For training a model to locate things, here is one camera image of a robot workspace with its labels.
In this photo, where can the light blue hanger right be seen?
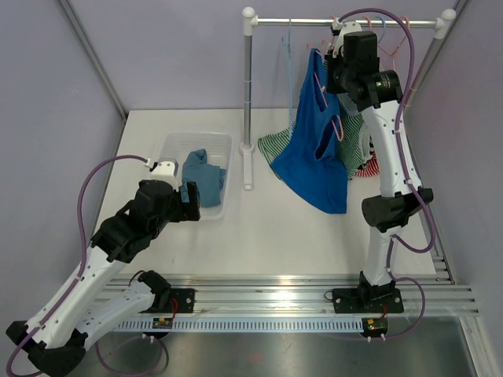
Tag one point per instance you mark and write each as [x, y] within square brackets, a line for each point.
[382, 27]

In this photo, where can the red white striped tank top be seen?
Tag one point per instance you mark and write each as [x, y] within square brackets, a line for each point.
[368, 169]

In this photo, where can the pink hanger far right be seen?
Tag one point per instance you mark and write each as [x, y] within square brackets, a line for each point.
[393, 53]

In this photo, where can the teal blue tank top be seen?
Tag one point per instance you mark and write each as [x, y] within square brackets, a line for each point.
[209, 178]

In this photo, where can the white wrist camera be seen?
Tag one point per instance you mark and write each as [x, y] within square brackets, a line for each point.
[339, 29]
[165, 170]

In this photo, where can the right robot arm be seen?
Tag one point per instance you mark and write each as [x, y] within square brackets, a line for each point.
[353, 68]

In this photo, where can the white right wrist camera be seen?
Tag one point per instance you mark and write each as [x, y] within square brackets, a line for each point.
[339, 29]

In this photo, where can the light blue wire hanger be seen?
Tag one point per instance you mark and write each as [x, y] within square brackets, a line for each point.
[286, 41]

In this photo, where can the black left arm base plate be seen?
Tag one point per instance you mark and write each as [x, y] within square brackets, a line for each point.
[178, 300]

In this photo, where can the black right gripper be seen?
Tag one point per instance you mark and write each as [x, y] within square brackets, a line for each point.
[331, 87]

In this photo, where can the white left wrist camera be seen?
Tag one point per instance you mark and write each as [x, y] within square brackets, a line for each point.
[165, 170]

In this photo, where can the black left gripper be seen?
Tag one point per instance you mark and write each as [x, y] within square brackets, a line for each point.
[193, 204]

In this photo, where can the royal blue tank top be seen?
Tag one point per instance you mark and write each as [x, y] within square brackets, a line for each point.
[310, 165]

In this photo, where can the aluminium corner frame post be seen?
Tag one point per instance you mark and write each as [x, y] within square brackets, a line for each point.
[84, 40]

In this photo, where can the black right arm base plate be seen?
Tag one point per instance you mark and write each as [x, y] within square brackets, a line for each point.
[347, 301]

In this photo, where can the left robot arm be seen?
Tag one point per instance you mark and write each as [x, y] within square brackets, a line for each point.
[57, 338]

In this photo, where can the white slotted cable duct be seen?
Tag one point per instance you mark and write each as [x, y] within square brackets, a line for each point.
[243, 325]

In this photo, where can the green white striped tank top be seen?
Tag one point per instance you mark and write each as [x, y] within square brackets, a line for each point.
[355, 149]

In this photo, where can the white plastic perforated basket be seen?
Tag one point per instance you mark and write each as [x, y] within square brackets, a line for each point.
[220, 150]

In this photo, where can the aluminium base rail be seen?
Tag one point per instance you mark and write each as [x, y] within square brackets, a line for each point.
[305, 295]

